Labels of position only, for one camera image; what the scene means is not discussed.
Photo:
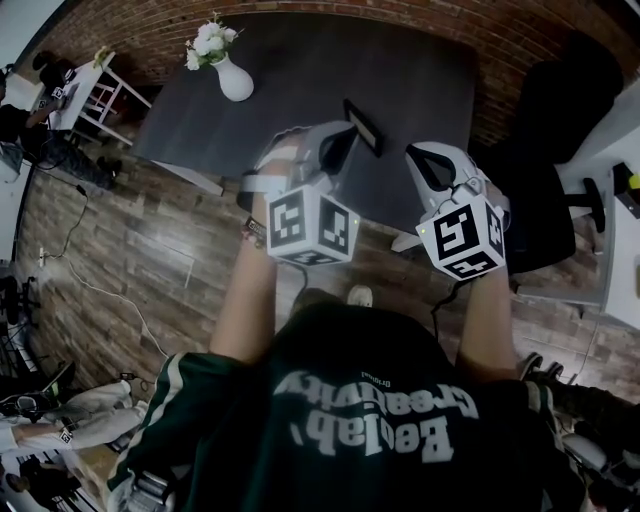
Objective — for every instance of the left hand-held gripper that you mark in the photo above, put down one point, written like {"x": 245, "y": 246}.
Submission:
{"x": 312, "y": 225}

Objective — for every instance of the person's left hand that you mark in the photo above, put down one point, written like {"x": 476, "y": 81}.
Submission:
{"x": 285, "y": 160}

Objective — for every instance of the person's left forearm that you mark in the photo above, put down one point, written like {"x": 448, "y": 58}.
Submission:
{"x": 245, "y": 310}

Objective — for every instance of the small potted plant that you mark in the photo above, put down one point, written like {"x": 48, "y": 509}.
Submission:
{"x": 100, "y": 56}

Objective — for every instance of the small white table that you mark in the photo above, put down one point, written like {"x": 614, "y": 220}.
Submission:
{"x": 90, "y": 90}

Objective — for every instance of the white side table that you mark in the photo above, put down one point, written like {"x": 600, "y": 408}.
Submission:
{"x": 620, "y": 270}

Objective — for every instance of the grey harness buckle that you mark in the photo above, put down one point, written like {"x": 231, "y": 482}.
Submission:
{"x": 150, "y": 487}

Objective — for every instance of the white flower bunch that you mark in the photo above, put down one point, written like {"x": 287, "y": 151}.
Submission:
{"x": 210, "y": 40}

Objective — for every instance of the person's right forearm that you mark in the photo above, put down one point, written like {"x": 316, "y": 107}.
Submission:
{"x": 487, "y": 330}

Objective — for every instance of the person's dark green shirt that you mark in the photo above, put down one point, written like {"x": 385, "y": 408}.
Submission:
{"x": 350, "y": 425}

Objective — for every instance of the black control box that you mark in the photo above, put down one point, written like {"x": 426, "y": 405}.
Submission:
{"x": 625, "y": 202}

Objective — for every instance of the small black picture frame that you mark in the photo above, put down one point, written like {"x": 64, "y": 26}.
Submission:
{"x": 367, "y": 127}

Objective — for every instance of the black office chair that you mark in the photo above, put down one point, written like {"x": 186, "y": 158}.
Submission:
{"x": 545, "y": 200}

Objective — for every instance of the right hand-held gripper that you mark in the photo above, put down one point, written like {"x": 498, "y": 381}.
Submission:
{"x": 462, "y": 237}

